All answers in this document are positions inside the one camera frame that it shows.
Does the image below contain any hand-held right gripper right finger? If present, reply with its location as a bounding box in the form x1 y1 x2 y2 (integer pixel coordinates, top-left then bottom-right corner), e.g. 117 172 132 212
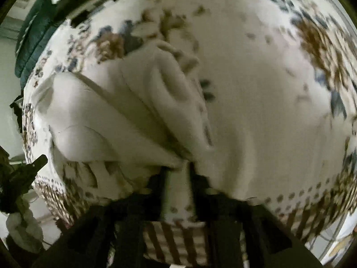
187 163 317 268

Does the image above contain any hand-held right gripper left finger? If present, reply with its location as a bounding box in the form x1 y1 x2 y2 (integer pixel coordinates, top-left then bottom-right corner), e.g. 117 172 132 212
33 167 175 268

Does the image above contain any white garment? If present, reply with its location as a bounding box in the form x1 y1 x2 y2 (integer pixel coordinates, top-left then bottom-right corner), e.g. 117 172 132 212
31 40 216 199

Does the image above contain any person's left hand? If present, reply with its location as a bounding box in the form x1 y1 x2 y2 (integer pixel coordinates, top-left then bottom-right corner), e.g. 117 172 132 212
6 197 44 253

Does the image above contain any floral printed bed sheet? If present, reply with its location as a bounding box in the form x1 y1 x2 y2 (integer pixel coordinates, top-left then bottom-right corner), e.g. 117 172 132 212
21 0 357 266

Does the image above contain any dark green quilted blanket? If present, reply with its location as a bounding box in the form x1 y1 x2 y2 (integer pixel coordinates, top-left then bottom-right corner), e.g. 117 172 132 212
15 0 73 83

